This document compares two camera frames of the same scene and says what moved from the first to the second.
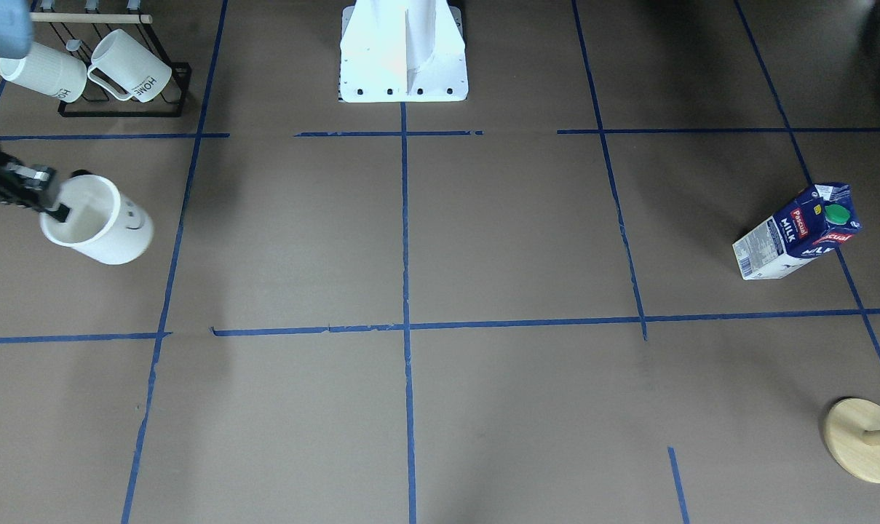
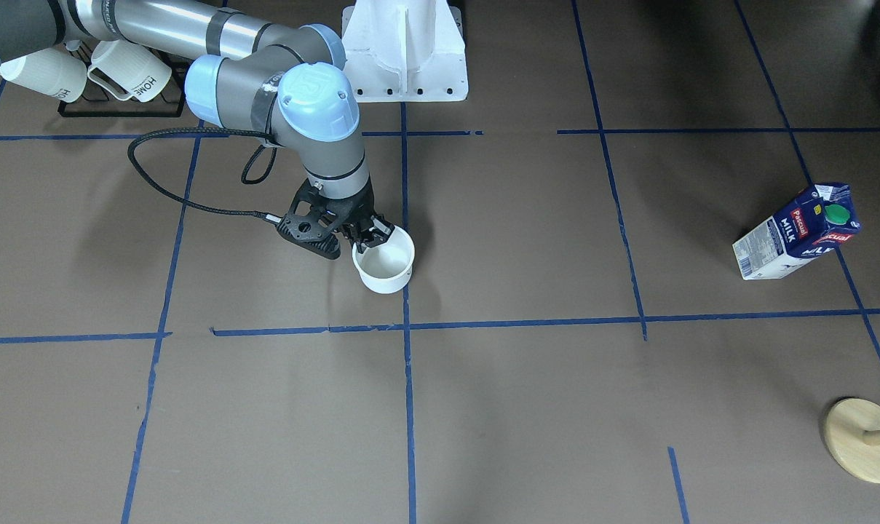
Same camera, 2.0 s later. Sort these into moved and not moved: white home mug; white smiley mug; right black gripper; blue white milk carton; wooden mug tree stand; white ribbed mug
Moved: right black gripper; white smiley mug
Not moved: wooden mug tree stand; blue white milk carton; white ribbed mug; white home mug
